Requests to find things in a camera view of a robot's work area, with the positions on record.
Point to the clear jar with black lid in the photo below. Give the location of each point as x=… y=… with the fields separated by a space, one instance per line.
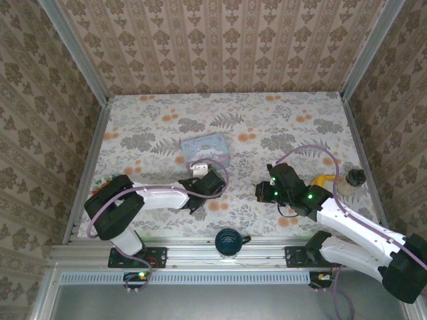
x=355 y=180

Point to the black connector board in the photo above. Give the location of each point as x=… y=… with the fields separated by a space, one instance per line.
x=320 y=279
x=136 y=278

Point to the aluminium side rail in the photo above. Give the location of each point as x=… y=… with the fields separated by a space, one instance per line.
x=360 y=150
x=88 y=166

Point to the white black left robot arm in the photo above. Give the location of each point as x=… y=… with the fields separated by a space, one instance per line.
x=156 y=198

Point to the dark blue mug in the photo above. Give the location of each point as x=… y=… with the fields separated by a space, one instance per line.
x=228 y=241

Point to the aluminium frame bar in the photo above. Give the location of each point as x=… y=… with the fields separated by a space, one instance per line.
x=417 y=313
x=45 y=296

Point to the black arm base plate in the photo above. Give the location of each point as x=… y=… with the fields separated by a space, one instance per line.
x=156 y=256
x=297 y=256

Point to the light blue plastic pouch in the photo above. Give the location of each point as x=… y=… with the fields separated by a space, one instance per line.
x=203 y=148

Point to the aluminium frame post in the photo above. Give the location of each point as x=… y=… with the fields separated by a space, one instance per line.
x=370 y=50
x=74 y=50

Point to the yellow curved plastic object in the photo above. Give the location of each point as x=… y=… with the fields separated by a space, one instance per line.
x=322 y=179

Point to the aluminium mounting rail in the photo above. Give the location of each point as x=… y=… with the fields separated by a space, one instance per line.
x=187 y=256

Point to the floral tablecloth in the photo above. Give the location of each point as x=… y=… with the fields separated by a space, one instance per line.
x=233 y=116

